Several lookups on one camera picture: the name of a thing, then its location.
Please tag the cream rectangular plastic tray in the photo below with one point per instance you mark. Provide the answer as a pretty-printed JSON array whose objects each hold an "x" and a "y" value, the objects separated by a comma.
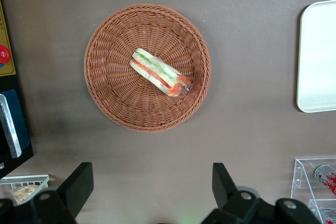
[{"x": 319, "y": 58}]

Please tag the round brown wicker basket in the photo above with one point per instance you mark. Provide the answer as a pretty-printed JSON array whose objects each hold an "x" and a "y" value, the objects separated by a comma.
[{"x": 123, "y": 98}]

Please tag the silver metal bracket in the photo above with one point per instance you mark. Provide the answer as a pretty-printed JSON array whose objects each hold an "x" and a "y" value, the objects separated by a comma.
[{"x": 10, "y": 129}]

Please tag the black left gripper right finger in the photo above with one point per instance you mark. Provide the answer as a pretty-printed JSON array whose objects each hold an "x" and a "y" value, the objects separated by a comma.
[{"x": 223, "y": 184}]

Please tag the plastic-wrapped triangle sandwich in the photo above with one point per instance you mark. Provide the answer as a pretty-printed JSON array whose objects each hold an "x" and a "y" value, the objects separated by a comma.
[{"x": 157, "y": 72}]

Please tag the red emergency stop button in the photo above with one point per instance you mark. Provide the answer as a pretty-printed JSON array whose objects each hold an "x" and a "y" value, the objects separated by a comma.
[{"x": 4, "y": 54}]

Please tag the clear acrylic display box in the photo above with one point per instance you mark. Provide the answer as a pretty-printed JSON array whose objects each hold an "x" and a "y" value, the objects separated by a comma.
[{"x": 302, "y": 176}]

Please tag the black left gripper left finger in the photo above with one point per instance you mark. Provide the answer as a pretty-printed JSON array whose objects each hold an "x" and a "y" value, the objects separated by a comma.
[{"x": 76, "y": 184}]

